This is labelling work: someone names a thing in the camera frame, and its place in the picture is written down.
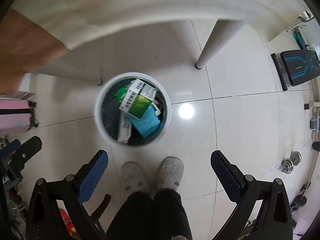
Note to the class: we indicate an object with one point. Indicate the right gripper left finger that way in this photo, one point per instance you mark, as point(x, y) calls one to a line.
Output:
point(44, 217)

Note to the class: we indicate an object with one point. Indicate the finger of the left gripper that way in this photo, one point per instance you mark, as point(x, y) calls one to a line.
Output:
point(16, 154)

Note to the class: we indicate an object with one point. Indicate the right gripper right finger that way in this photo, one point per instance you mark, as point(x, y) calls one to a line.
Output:
point(274, 219)

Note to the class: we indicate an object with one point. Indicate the white trash bin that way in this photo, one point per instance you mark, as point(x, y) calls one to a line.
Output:
point(118, 127)

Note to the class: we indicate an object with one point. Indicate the red snack package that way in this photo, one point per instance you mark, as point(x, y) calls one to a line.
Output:
point(68, 223)

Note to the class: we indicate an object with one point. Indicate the pink suitcase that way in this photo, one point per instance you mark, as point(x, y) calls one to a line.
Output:
point(17, 116)

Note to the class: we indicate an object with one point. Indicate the chrome dumbbell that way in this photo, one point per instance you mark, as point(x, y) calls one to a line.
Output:
point(288, 164)

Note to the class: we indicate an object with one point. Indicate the person's black fleece clothing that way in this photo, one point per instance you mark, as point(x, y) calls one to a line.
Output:
point(143, 217)

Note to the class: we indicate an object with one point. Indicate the left grey slipper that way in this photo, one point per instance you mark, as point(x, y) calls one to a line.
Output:
point(134, 179)

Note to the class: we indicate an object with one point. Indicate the grey slipper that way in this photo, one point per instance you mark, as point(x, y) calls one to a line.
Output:
point(170, 173)
point(134, 179)

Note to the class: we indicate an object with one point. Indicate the right grey slipper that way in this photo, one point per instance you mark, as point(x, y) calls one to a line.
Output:
point(170, 173)

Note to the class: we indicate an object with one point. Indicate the green white medicine box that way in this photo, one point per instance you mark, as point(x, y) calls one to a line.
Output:
point(137, 99)

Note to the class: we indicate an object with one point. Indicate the black blue workout bench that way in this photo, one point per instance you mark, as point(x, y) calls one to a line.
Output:
point(296, 67)

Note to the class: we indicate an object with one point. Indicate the white table leg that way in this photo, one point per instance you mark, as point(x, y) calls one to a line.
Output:
point(222, 32)

